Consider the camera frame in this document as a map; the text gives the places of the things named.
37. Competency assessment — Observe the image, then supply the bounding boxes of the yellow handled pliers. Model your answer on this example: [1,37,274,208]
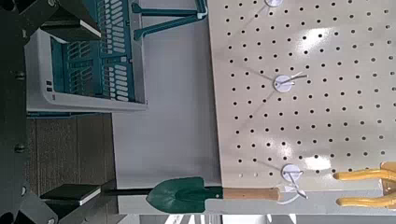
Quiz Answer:
[332,161,396,210]

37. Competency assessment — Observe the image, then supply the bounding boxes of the green shovel wooden handle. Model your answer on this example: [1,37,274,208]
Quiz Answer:
[146,175,301,215]

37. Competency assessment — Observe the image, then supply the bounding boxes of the beige pegboard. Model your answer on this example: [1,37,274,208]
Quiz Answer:
[206,0,396,192]

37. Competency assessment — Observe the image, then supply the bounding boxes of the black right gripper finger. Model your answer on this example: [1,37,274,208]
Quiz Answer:
[12,183,103,224]
[21,0,103,43]

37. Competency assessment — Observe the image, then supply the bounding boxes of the teal crate handle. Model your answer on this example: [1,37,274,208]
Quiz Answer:
[131,0,208,42]

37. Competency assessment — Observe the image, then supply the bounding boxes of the black pegboard stand post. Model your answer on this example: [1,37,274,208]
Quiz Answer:
[102,188,154,197]

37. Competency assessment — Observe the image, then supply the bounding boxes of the teal plastic crate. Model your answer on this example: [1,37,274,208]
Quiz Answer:
[23,0,149,119]

